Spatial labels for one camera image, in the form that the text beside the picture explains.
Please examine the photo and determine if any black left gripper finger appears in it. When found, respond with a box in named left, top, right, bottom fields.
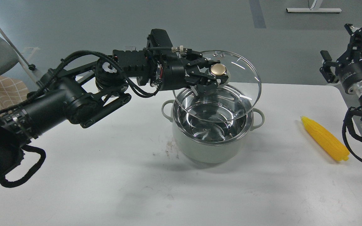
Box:
left=183, top=51, right=217, bottom=76
left=191, top=75, right=228, bottom=98

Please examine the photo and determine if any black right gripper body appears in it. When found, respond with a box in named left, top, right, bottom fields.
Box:
left=336, top=52, right=362, bottom=94

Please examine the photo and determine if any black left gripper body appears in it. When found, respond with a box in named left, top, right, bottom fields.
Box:
left=161, top=55, right=191, bottom=91

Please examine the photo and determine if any glass pot lid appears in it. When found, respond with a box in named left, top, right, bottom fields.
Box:
left=173, top=50, right=262, bottom=122

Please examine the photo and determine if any yellow corn cob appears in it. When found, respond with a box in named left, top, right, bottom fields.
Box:
left=300, top=116, right=350, bottom=162

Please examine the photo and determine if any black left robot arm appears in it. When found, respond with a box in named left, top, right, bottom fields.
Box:
left=0, top=29, right=229, bottom=188

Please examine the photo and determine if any pale green steel pot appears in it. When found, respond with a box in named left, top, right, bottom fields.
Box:
left=161, top=85, right=265, bottom=164

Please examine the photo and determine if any white table leg base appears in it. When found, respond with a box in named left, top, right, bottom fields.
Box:
left=286, top=0, right=342, bottom=14

